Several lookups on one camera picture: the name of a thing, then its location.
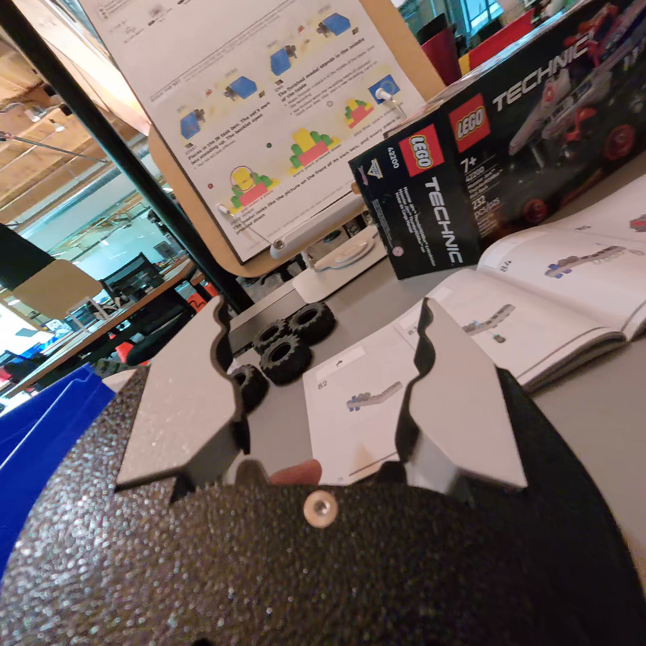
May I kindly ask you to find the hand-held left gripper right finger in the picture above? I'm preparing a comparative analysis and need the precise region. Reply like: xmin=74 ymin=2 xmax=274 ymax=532
xmin=395 ymin=297 xmax=529 ymax=505

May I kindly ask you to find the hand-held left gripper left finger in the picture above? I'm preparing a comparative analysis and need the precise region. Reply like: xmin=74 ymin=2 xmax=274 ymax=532
xmin=115 ymin=295 xmax=252 ymax=498

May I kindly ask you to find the blue plastic bin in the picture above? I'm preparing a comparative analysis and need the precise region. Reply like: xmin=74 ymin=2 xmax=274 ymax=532
xmin=0 ymin=362 xmax=119 ymax=571

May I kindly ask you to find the background office desk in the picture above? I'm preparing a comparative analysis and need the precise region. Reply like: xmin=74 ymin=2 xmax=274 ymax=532
xmin=0 ymin=257 xmax=205 ymax=402

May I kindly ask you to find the person's left hand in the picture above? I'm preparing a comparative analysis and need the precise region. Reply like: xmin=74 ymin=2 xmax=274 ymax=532
xmin=271 ymin=458 xmax=324 ymax=487

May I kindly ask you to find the black toy tyre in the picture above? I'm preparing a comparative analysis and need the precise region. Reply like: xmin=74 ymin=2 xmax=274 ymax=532
xmin=229 ymin=363 xmax=270 ymax=412
xmin=260 ymin=337 xmax=314 ymax=387
xmin=290 ymin=302 xmax=336 ymax=346
xmin=252 ymin=320 xmax=293 ymax=356

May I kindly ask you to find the black office chair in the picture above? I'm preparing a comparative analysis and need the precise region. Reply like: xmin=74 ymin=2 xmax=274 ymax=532
xmin=123 ymin=303 xmax=195 ymax=366
xmin=101 ymin=252 xmax=167 ymax=303

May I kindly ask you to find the open instruction booklet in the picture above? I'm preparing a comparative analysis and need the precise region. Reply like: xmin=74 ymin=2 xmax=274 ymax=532
xmin=302 ymin=174 xmax=646 ymax=486

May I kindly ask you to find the beige divider panel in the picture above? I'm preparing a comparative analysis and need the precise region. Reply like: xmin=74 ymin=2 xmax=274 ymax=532
xmin=12 ymin=260 xmax=104 ymax=321

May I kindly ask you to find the white board stand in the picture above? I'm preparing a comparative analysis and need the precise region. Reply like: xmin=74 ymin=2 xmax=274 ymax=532
xmin=270 ymin=199 xmax=389 ymax=304

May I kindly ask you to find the dark green divider panel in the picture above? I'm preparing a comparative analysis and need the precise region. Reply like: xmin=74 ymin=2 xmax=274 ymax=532
xmin=0 ymin=222 xmax=56 ymax=291

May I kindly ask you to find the black toy set box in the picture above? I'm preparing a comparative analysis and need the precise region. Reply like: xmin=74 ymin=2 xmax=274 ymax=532
xmin=348 ymin=0 xmax=646 ymax=281

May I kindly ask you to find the black metal pole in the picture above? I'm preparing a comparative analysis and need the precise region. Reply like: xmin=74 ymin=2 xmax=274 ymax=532
xmin=0 ymin=0 xmax=255 ymax=314

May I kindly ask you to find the white instruction poster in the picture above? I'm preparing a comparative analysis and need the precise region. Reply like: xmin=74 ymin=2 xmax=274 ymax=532
xmin=81 ymin=0 xmax=430 ymax=264

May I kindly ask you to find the maroon storage block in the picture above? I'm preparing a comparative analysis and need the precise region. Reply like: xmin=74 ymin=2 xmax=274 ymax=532
xmin=421 ymin=25 xmax=462 ymax=86

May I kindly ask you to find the red storage block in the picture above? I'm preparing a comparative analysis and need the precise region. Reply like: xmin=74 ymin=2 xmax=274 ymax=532
xmin=469 ymin=10 xmax=536 ymax=71

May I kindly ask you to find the wooden display board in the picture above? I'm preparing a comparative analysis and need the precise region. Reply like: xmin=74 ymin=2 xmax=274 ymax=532
xmin=146 ymin=0 xmax=447 ymax=279

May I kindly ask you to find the grey metal base plate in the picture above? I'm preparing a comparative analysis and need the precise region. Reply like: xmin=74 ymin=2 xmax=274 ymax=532
xmin=228 ymin=283 xmax=306 ymax=356

